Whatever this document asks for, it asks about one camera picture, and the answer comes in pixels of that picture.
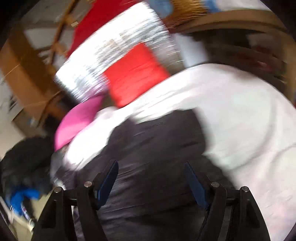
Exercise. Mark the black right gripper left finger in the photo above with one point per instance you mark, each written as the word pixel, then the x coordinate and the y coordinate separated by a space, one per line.
pixel 56 220

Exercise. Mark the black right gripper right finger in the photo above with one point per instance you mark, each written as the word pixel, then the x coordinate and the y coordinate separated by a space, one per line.
pixel 246 221

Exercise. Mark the black garment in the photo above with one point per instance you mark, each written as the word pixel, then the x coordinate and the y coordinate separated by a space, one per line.
pixel 151 199

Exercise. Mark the black clothes pile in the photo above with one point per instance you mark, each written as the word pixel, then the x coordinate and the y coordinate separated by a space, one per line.
pixel 27 165

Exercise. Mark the blue cloth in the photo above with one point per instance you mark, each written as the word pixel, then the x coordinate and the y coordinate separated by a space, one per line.
pixel 15 199

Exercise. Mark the white bed blanket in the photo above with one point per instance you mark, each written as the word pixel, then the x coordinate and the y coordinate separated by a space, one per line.
pixel 248 126

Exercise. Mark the pink pillow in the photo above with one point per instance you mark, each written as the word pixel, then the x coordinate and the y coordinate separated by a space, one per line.
pixel 76 120

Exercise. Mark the silver foil insulation sheet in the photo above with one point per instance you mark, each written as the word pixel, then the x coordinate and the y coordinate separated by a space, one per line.
pixel 81 76

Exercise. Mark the red cushion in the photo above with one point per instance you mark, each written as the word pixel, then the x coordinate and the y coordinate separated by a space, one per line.
pixel 133 75

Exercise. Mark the wicker wooden shelf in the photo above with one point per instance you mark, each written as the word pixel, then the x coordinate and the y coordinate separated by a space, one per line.
pixel 244 34

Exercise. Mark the red fabric hanging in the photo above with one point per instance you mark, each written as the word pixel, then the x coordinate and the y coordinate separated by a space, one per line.
pixel 100 13

